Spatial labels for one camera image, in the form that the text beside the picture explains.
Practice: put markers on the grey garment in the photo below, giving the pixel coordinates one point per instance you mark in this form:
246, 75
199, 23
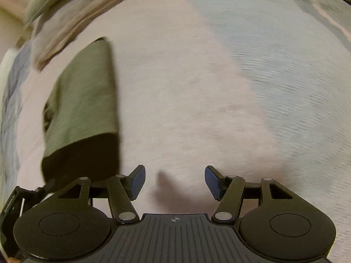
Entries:
82, 96

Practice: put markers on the pale blue cloth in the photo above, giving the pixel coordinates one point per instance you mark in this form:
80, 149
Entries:
12, 109

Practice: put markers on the green pillow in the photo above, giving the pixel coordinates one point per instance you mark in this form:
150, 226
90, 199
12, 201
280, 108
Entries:
46, 0

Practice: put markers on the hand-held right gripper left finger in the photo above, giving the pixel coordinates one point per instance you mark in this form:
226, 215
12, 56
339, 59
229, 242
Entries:
138, 180

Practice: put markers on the folded beige blanket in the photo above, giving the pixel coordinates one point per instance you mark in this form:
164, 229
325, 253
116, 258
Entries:
71, 27

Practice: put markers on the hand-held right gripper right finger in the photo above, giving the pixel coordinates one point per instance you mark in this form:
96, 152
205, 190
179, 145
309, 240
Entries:
212, 182

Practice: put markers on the pink and blue bedspread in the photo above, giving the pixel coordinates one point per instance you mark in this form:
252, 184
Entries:
192, 87

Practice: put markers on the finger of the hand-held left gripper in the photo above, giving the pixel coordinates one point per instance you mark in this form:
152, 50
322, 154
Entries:
46, 187

